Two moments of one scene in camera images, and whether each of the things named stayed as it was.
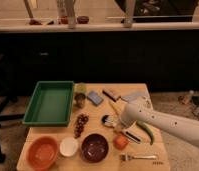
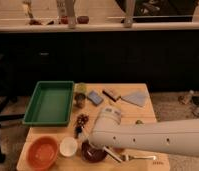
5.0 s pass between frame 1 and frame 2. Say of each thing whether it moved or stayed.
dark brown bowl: stayed
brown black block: stayed
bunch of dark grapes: stayed
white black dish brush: moved
